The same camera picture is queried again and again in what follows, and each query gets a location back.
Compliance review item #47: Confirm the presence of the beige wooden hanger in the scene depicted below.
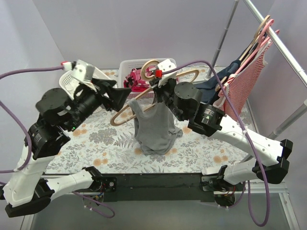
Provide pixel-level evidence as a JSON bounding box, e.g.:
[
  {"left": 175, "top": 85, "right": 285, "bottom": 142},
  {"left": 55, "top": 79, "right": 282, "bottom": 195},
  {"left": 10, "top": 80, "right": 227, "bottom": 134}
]
[{"left": 110, "top": 59, "right": 200, "bottom": 127}]

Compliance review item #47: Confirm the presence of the grey tank top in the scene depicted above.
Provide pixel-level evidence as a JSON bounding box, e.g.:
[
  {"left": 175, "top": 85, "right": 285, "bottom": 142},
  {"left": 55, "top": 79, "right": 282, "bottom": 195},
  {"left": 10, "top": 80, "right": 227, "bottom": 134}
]
[{"left": 128, "top": 99, "right": 183, "bottom": 155}]

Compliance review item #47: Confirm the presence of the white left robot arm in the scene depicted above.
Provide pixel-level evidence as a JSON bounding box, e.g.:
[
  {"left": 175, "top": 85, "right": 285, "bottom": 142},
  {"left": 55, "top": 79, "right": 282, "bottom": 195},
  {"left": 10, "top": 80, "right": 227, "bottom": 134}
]
[{"left": 0, "top": 79, "right": 131, "bottom": 218}]

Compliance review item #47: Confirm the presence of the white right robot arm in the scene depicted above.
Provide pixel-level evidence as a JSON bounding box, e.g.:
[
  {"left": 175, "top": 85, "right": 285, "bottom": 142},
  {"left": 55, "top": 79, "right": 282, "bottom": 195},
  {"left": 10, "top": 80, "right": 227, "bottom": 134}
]
[{"left": 153, "top": 78, "right": 293, "bottom": 191}]

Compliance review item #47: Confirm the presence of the red white striped top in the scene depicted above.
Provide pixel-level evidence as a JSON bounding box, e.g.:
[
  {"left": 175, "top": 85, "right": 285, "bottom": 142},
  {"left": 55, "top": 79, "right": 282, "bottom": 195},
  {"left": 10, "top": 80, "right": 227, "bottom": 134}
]
[{"left": 213, "top": 39, "right": 272, "bottom": 121}]

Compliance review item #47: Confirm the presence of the pink hanger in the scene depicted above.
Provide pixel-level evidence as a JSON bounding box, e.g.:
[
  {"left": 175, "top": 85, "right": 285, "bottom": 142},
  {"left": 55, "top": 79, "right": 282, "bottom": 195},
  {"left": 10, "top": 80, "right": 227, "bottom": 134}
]
[{"left": 218, "top": 15, "right": 274, "bottom": 101}]

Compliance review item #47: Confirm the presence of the beige hanger on rack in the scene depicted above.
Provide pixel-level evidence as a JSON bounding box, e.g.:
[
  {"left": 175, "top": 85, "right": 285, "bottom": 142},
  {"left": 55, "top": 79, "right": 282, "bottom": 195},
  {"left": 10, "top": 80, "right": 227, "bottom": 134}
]
[{"left": 221, "top": 15, "right": 274, "bottom": 88}]

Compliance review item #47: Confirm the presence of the pink patterned clothes pile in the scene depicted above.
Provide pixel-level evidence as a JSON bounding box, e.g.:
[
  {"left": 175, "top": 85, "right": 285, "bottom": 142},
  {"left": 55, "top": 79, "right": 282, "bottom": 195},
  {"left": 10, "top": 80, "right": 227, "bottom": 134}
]
[{"left": 123, "top": 68, "right": 150, "bottom": 92}]

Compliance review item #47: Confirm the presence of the white rectangular laundry basket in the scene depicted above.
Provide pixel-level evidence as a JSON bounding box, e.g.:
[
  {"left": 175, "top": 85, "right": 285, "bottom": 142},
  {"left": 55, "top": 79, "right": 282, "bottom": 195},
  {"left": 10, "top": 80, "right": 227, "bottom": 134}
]
[{"left": 118, "top": 57, "right": 178, "bottom": 99}]

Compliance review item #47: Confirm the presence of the white cloth in basket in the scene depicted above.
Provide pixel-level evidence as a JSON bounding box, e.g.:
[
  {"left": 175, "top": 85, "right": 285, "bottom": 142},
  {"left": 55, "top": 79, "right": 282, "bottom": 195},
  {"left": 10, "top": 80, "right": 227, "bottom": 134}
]
[{"left": 65, "top": 79, "right": 79, "bottom": 94}]

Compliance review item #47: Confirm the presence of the navy blue hanging garment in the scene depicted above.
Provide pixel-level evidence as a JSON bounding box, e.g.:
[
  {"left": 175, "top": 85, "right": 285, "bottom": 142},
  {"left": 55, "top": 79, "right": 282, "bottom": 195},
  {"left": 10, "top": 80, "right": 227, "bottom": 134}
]
[{"left": 191, "top": 31, "right": 267, "bottom": 106}]

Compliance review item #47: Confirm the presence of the white oval perforated basket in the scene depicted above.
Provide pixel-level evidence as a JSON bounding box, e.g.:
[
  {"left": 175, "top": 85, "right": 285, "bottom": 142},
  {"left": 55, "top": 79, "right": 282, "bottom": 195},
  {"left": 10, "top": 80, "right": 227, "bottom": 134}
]
[{"left": 59, "top": 68, "right": 111, "bottom": 100}]

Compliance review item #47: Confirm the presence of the floral table cloth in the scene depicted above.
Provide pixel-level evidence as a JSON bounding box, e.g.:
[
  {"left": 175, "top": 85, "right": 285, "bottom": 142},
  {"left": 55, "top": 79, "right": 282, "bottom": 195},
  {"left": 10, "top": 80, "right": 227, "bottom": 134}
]
[{"left": 45, "top": 66, "right": 264, "bottom": 174}]

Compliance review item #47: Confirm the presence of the metal clothes rack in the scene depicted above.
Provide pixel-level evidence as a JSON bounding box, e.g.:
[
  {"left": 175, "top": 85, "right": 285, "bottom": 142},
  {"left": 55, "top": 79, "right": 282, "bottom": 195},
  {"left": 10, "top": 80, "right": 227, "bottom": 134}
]
[{"left": 203, "top": 0, "right": 307, "bottom": 139}]

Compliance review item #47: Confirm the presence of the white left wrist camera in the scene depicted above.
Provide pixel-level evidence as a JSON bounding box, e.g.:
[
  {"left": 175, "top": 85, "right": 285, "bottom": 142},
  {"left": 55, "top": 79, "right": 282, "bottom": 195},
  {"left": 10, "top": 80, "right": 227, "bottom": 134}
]
[{"left": 61, "top": 60, "right": 95, "bottom": 84}]

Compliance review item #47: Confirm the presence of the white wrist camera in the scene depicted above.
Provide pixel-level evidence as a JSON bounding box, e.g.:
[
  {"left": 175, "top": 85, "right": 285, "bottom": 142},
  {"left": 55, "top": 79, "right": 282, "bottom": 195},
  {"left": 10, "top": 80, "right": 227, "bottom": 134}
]
[
  {"left": 61, "top": 60, "right": 95, "bottom": 84},
  {"left": 152, "top": 58, "right": 178, "bottom": 88}
]

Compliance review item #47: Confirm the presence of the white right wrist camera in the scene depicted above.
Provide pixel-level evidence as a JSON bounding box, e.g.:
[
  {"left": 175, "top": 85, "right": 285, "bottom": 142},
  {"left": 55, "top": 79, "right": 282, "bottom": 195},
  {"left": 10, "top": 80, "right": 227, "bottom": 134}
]
[{"left": 152, "top": 58, "right": 178, "bottom": 88}]

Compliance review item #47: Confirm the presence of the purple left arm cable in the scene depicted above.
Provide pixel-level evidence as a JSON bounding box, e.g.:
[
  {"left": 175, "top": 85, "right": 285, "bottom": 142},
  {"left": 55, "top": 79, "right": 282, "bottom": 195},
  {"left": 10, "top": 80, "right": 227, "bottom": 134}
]
[{"left": 0, "top": 66, "right": 116, "bottom": 219}]

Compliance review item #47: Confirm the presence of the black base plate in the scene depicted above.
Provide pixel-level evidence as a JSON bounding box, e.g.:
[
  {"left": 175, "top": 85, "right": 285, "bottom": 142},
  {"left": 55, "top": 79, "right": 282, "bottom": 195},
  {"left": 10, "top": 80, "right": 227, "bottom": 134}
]
[{"left": 74, "top": 172, "right": 238, "bottom": 207}]

